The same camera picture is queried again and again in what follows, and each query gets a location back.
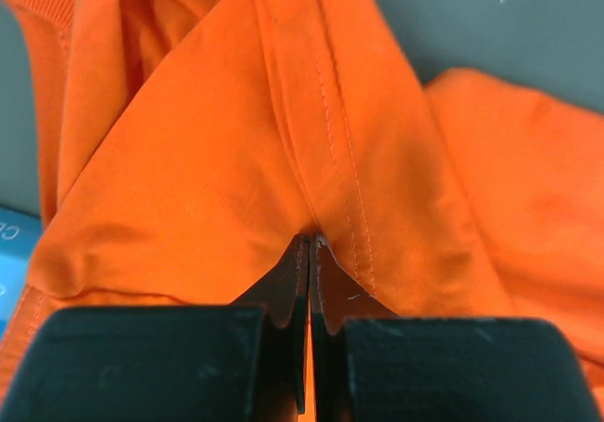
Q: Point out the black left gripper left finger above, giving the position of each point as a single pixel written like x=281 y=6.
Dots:
x=244 y=361

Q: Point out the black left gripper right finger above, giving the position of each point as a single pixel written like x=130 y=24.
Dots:
x=371 y=364

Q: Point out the orange t shirt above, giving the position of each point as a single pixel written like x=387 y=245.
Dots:
x=183 y=143

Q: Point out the blue clip file folder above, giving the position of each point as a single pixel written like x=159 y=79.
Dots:
x=19 y=235

